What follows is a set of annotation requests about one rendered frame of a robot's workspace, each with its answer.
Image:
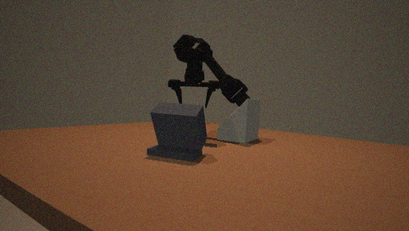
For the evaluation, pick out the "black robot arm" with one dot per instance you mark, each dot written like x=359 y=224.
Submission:
x=202 y=53

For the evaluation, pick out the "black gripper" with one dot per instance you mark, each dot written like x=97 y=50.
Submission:
x=176 y=84

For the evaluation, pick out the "grey square panel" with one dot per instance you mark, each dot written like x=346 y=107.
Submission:
x=180 y=131

